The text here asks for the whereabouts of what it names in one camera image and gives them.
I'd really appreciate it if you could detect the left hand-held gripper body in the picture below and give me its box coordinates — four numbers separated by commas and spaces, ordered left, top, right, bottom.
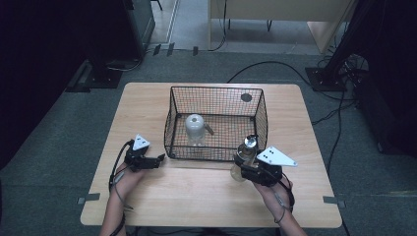
123, 133, 155, 173

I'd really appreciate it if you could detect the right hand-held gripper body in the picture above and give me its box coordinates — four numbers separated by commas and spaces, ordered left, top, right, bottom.
240, 146, 299, 188

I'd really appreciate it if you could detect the clear glass bottle silver cap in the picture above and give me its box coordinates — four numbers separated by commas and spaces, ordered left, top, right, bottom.
229, 134, 261, 183

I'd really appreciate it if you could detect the black wire basket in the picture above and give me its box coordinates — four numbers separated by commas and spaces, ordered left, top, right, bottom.
163, 86, 269, 162

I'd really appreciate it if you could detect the person's right hand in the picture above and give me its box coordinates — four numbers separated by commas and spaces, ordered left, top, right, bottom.
253, 179, 295, 212

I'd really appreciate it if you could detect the person's left hand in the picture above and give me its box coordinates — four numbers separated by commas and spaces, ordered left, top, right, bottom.
112, 162, 149, 200

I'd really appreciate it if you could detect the grey tape strip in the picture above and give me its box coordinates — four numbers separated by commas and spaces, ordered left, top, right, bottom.
322, 195, 347, 209
77, 193, 101, 206

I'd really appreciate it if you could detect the dark grey cabinet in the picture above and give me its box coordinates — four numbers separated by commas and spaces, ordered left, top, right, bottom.
121, 0, 157, 61

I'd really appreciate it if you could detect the dark curtain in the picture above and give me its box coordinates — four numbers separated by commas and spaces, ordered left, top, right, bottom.
0, 0, 132, 170

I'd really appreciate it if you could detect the light wooden desk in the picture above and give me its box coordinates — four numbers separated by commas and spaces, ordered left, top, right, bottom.
208, 0, 359, 55

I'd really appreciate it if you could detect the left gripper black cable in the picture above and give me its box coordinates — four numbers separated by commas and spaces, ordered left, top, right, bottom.
108, 140, 136, 236

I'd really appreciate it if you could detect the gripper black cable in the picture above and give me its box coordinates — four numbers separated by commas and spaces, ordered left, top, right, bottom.
108, 140, 136, 236
273, 173, 296, 225

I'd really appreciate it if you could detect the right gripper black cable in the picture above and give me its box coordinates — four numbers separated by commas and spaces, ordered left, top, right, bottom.
273, 173, 296, 225

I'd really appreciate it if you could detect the black stand with base plate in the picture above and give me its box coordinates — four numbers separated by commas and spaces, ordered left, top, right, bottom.
65, 48, 125, 93

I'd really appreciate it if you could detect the long black floor cable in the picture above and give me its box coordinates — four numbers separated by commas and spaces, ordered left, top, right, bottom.
226, 60, 358, 103

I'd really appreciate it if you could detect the black stand with cables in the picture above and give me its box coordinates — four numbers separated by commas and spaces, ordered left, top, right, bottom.
304, 0, 373, 92

